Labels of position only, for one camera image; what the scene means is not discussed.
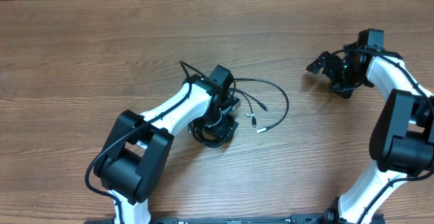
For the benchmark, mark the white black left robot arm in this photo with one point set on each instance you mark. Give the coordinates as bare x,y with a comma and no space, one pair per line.
132,160

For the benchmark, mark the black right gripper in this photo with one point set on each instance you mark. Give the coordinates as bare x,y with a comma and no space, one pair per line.
334,72

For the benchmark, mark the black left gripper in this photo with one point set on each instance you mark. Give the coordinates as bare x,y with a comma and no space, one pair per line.
224,129

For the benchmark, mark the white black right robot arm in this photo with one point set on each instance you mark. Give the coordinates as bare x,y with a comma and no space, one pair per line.
401,144

